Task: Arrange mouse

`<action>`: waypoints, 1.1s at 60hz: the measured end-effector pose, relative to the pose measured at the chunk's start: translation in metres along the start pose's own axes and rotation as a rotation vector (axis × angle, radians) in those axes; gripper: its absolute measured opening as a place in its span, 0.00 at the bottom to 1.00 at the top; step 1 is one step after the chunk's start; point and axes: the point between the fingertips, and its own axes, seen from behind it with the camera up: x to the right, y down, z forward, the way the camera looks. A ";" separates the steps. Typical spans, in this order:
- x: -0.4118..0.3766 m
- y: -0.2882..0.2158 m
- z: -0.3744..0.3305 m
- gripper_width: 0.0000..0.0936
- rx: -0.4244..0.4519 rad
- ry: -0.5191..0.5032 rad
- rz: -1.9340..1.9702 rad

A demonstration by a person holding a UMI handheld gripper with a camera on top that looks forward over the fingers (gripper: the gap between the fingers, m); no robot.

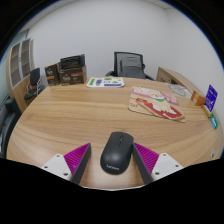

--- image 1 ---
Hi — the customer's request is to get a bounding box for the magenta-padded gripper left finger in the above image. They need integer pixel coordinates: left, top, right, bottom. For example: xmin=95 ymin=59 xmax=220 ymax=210
xmin=40 ymin=142 xmax=92 ymax=184

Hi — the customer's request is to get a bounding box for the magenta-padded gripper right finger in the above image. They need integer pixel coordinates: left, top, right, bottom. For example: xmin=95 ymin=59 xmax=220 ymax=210
xmin=132 ymin=142 xmax=184 ymax=185

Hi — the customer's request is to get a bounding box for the black computer mouse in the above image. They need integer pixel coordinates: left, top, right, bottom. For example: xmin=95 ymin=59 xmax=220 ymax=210
xmin=100 ymin=131 xmax=135 ymax=175

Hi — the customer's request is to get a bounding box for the colourful printed mouse pad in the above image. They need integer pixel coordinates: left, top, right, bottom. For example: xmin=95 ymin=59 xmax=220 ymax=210
xmin=128 ymin=85 xmax=186 ymax=123

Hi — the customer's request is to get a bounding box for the dark padded armchair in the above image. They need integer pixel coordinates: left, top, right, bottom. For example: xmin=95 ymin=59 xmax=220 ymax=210
xmin=0 ymin=97 xmax=23 ymax=158

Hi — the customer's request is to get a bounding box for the yellow wooden card stand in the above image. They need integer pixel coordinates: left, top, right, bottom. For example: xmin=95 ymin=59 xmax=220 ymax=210
xmin=202 ymin=104 xmax=213 ymax=118

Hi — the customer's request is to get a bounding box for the green and blue packet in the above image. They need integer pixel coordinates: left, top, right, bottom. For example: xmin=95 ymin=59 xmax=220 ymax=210
xmin=209 ymin=112 xmax=220 ymax=130

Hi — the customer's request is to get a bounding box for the small orange-brown box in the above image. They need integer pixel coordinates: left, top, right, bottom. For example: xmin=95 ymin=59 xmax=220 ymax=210
xmin=190 ymin=90 xmax=207 ymax=107

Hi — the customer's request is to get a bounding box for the white sheet with coloured shapes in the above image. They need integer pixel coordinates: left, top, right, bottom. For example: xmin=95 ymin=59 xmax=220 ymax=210
xmin=85 ymin=76 xmax=125 ymax=89

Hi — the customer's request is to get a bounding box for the wide brown cardboard box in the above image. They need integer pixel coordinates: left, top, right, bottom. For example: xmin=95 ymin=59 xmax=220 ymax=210
xmin=58 ymin=64 xmax=88 ymax=86

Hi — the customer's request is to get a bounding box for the wooden side desk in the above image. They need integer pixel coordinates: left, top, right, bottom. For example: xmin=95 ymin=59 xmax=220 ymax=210
xmin=155 ymin=66 xmax=201 ymax=98

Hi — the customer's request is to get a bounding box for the purple upright card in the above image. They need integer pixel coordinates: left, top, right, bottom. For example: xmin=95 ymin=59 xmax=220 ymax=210
xmin=204 ymin=84 xmax=219 ymax=113

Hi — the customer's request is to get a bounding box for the small brown cardboard box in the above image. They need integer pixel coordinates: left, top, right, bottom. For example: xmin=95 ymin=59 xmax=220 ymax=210
xmin=44 ymin=62 xmax=62 ymax=87

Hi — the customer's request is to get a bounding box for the grey backpack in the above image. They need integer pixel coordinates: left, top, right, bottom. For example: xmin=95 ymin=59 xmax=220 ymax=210
xmin=119 ymin=57 xmax=147 ymax=80

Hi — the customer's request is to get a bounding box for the small black chair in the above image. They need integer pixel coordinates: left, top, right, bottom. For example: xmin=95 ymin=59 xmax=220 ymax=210
xmin=23 ymin=67 xmax=46 ymax=101

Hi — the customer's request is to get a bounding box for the black box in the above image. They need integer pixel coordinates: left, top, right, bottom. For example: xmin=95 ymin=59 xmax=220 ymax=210
xmin=59 ymin=53 xmax=86 ymax=71

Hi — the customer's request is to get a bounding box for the black mesh office chair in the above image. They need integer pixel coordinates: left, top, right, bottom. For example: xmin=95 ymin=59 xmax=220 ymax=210
xmin=104 ymin=51 xmax=155 ymax=81

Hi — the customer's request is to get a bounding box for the wooden shelf unit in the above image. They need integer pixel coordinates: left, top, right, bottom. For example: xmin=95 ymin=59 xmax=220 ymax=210
xmin=5 ymin=38 xmax=36 ymax=113

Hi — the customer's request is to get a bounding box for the clear sheet with grey ring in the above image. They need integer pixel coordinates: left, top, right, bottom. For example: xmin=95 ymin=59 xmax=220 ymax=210
xmin=167 ymin=83 xmax=188 ymax=98

